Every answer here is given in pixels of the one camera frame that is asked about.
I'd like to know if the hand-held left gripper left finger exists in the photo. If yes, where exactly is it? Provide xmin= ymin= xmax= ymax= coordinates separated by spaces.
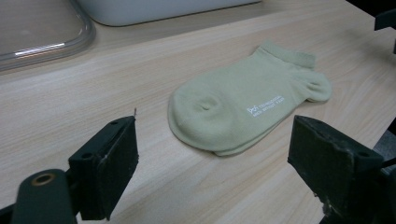
xmin=68 ymin=115 xmax=140 ymax=221

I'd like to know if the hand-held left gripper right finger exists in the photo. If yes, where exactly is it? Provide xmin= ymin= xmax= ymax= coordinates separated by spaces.
xmin=287 ymin=114 xmax=385 ymax=219

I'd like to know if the light green sock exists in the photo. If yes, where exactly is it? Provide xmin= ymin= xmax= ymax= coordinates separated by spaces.
xmin=167 ymin=40 xmax=332 ymax=157

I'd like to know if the brown transparent lid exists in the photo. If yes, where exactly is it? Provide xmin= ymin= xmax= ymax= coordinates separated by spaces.
xmin=0 ymin=0 xmax=97 ymax=72

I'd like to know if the white compartment box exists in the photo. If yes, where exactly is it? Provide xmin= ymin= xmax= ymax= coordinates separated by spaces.
xmin=76 ymin=0 xmax=262 ymax=27

